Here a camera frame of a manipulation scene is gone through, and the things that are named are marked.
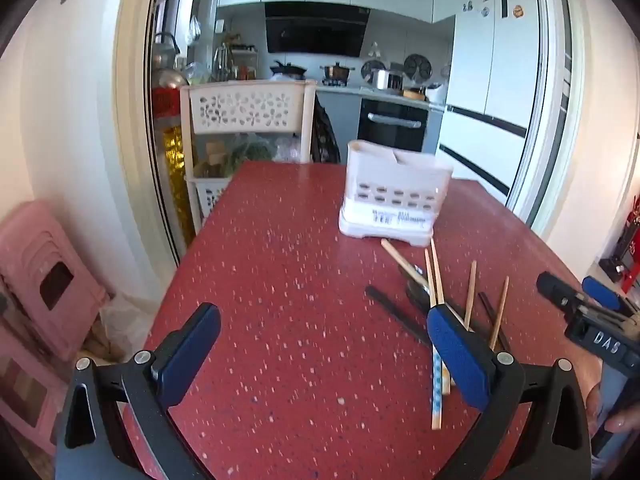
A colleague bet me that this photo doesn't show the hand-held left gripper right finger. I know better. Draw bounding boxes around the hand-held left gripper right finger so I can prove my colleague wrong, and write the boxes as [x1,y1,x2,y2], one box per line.
[426,304,593,480]

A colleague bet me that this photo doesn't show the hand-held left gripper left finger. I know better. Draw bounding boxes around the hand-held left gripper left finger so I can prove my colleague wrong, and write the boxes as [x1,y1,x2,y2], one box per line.
[55,302,222,480]

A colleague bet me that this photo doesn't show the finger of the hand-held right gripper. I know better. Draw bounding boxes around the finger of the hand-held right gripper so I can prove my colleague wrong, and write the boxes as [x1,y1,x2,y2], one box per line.
[536,271,627,324]
[581,276,639,317]

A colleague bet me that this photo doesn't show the white plastic utensil holder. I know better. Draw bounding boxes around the white plastic utensil holder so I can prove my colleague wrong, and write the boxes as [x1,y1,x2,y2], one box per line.
[338,140,455,247]

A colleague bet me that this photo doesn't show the person's right hand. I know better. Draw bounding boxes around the person's right hand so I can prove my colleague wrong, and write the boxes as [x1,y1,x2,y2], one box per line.
[584,372,640,435]

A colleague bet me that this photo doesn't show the red and black object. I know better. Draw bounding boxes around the red and black object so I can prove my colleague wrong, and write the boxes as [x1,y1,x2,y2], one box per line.
[597,200,640,286]

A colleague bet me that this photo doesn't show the gold foil wrapping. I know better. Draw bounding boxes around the gold foil wrapping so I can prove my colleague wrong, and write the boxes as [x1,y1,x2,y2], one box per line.
[162,127,197,246]

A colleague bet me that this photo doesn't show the stack of pink plastic stools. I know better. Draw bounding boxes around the stack of pink plastic stools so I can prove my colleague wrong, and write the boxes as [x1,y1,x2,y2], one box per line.
[0,200,113,456]

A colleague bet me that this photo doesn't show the cardboard box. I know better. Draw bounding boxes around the cardboard box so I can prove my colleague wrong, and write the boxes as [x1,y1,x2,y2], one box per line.
[192,140,228,178]

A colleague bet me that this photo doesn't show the green leafy vegetables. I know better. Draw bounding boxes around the green leafy vegetables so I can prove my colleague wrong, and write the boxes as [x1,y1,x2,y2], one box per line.
[220,132,278,178]

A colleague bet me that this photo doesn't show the white refrigerator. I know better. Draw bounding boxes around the white refrigerator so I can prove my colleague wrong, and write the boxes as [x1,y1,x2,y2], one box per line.
[436,0,543,206]

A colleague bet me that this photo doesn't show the black built-in oven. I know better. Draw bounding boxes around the black built-in oven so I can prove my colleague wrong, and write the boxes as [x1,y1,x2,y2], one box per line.
[357,97,430,153]

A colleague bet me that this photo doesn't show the crumpled clear plastic bag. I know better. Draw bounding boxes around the crumpled clear plastic bag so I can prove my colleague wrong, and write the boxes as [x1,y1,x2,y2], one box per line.
[275,135,306,163]

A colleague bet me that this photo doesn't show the beige floral storage rack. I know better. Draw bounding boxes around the beige floral storage rack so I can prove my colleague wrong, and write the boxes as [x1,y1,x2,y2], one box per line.
[179,79,317,233]

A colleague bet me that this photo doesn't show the red plastic basket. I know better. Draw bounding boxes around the red plastic basket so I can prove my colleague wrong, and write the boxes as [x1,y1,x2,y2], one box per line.
[150,86,182,117]

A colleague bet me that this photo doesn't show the black hanging bag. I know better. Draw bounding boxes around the black hanging bag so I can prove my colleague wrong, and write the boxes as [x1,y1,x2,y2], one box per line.
[310,95,342,165]

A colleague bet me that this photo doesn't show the steel rice cooker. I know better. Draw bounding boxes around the steel rice cooker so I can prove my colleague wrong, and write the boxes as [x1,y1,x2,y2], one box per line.
[370,69,405,92]

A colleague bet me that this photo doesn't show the stainless steel pot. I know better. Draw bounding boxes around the stainless steel pot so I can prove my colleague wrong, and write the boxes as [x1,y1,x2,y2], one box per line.
[152,67,188,90]

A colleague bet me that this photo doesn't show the white spice rack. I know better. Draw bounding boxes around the white spice rack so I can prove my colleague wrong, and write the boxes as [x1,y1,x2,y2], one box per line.
[215,42,258,81]

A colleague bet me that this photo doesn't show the black wok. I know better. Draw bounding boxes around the black wok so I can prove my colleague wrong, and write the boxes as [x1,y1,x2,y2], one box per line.
[270,60,308,81]

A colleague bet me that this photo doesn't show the steel cooking pot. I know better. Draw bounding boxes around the steel cooking pot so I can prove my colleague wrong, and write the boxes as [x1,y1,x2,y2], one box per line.
[320,61,356,83]

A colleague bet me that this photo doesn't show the kitchen faucet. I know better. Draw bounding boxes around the kitchen faucet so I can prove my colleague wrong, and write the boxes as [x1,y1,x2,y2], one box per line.
[152,31,180,56]

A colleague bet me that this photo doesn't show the black range hood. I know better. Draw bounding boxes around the black range hood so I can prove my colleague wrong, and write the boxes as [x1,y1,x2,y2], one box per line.
[264,1,371,58]

